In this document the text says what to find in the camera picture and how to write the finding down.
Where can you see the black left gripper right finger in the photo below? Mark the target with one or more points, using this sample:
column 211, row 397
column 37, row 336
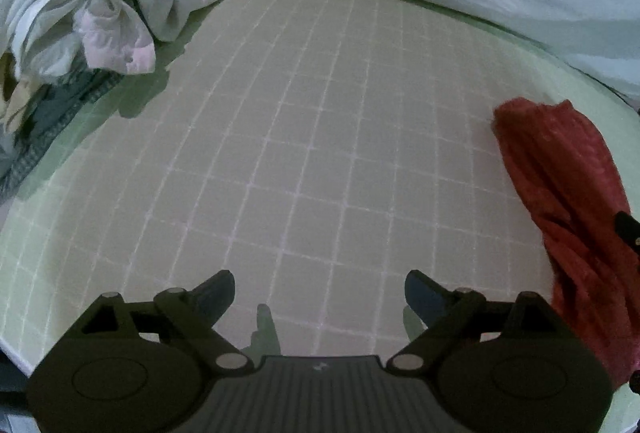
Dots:
column 456, row 319

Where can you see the grey checked garment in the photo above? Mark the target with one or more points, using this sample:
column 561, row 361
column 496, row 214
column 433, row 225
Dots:
column 47, row 116

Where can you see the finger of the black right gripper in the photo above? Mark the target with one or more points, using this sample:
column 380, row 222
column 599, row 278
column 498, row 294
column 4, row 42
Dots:
column 628, row 229

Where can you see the red striped knit garment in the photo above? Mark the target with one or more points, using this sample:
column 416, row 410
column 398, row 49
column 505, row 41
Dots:
column 564, row 173

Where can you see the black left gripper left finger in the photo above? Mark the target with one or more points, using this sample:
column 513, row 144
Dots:
column 182, row 319

